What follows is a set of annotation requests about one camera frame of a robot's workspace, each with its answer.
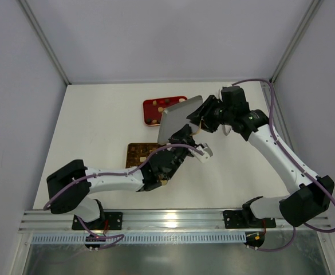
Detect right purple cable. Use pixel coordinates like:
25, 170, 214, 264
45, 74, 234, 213
231, 78, 335, 252

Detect gold chocolate box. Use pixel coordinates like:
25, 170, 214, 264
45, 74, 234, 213
126, 142, 168, 186

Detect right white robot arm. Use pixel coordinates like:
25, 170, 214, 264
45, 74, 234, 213
187, 87, 334, 227

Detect metal tongs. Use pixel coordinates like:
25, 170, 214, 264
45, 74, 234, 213
218, 91, 232, 136

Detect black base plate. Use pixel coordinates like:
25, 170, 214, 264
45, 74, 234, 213
84, 211, 123, 231
223, 209, 277, 229

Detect purple cable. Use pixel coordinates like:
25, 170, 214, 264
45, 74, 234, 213
231, 78, 335, 252
42, 144, 205, 250

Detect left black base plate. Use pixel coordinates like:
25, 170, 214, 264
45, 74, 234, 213
84, 211, 123, 231

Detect aluminium rail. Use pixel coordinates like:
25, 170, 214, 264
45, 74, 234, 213
19, 207, 333, 231

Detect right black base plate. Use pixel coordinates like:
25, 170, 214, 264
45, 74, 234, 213
223, 209, 277, 229

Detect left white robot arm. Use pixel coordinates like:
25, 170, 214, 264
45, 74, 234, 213
44, 124, 204, 223

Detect slotted cable duct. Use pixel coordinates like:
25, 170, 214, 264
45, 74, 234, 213
30, 231, 246, 245

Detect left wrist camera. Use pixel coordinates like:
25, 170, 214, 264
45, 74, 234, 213
194, 143, 213, 163

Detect silver tin lid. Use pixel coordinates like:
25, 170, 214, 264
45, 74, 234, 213
157, 95, 203, 145

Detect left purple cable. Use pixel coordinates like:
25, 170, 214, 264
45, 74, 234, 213
42, 144, 205, 250

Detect red chocolate tray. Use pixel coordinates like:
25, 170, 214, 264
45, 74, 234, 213
142, 96, 187, 126

